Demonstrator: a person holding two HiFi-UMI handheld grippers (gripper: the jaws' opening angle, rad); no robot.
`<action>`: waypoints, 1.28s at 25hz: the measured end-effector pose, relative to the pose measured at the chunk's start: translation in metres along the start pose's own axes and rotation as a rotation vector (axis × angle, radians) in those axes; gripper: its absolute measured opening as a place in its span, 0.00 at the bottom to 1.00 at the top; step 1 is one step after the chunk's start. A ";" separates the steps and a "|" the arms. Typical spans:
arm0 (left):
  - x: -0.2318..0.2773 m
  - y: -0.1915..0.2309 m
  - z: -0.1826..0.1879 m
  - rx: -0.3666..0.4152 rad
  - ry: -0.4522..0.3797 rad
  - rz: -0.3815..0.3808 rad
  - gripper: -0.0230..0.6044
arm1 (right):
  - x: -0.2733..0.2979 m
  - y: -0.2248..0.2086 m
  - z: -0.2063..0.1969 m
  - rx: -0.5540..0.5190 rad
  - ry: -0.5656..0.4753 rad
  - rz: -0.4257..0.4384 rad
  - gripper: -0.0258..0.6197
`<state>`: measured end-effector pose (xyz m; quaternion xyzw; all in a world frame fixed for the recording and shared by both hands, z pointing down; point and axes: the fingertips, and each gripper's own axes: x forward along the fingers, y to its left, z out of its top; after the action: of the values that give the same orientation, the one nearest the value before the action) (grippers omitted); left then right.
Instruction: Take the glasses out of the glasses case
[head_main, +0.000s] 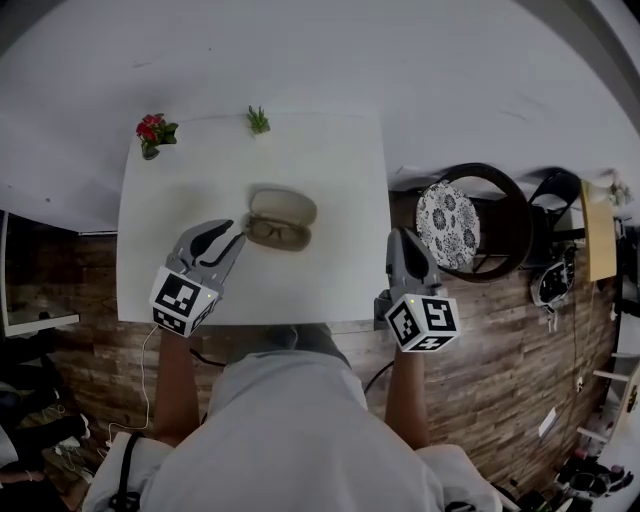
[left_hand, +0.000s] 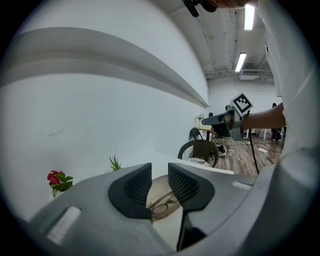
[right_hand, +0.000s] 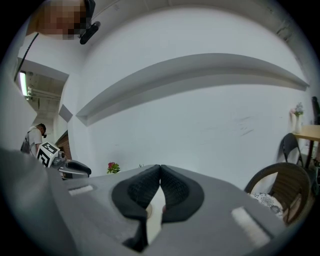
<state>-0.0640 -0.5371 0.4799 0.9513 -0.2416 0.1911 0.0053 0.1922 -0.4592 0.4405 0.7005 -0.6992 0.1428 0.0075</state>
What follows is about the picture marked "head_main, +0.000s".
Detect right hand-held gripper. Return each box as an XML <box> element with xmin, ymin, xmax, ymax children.
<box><xmin>373</xmin><ymin>227</ymin><xmax>460</xmax><ymax>354</ymax></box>

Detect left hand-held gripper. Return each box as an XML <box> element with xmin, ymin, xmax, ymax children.
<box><xmin>148</xmin><ymin>219</ymin><xmax>247</xmax><ymax>339</ymax></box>

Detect eyeglasses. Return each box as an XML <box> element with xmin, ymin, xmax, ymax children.
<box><xmin>248</xmin><ymin>219</ymin><xmax>301</xmax><ymax>242</ymax></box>

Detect beige glasses case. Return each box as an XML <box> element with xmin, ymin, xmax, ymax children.
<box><xmin>242</xmin><ymin>183</ymin><xmax>319</xmax><ymax>253</ymax></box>

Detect person's left forearm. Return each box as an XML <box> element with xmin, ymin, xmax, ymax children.
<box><xmin>154</xmin><ymin>329</ymin><xmax>202</xmax><ymax>449</ymax></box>

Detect person's right forearm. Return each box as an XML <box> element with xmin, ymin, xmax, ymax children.
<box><xmin>384</xmin><ymin>347</ymin><xmax>431</xmax><ymax>449</ymax></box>

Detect floral seat cushion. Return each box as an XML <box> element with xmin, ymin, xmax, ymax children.
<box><xmin>415</xmin><ymin>180</ymin><xmax>481</xmax><ymax>269</ymax></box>

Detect white square table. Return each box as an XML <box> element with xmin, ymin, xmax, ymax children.
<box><xmin>115</xmin><ymin>112</ymin><xmax>392</xmax><ymax>326</ymax></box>

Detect round black chair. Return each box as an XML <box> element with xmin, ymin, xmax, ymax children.
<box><xmin>392</xmin><ymin>162</ymin><xmax>534</xmax><ymax>284</ymax></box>

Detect person's grey trouser leg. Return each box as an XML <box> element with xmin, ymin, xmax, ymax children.
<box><xmin>227</xmin><ymin>323</ymin><xmax>351</xmax><ymax>369</ymax></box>

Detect red flower potted plant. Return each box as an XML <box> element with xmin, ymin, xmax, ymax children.
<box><xmin>135</xmin><ymin>113</ymin><xmax>180</xmax><ymax>161</ymax></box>

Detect small green potted plant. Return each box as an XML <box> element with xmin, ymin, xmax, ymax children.
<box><xmin>245</xmin><ymin>104</ymin><xmax>271</xmax><ymax>137</ymax></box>

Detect white and black device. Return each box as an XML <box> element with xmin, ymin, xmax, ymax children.
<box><xmin>530</xmin><ymin>249</ymin><xmax>576</xmax><ymax>314</ymax></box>

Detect black folding chair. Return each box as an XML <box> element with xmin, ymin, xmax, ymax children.
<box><xmin>527</xmin><ymin>169</ymin><xmax>586</xmax><ymax>271</ymax></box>

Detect yellow side table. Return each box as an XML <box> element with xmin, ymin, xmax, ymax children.
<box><xmin>579</xmin><ymin>179</ymin><xmax>617</xmax><ymax>283</ymax></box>

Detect person's white shirt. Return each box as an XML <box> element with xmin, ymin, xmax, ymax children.
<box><xmin>82</xmin><ymin>349</ymin><xmax>506</xmax><ymax>512</ymax></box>

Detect dried flower bunch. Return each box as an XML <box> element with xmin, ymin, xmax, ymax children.
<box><xmin>602</xmin><ymin>169</ymin><xmax>632</xmax><ymax>206</ymax></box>

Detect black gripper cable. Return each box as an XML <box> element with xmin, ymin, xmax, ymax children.
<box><xmin>364</xmin><ymin>362</ymin><xmax>396</xmax><ymax>395</ymax></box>
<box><xmin>189</xmin><ymin>347</ymin><xmax>226</xmax><ymax>370</ymax></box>

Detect long white cable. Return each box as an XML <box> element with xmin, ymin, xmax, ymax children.
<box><xmin>107</xmin><ymin>324</ymin><xmax>159</xmax><ymax>447</ymax></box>

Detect black shoulder strap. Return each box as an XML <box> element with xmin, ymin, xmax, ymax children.
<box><xmin>108</xmin><ymin>432</ymin><xmax>146</xmax><ymax>512</ymax></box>

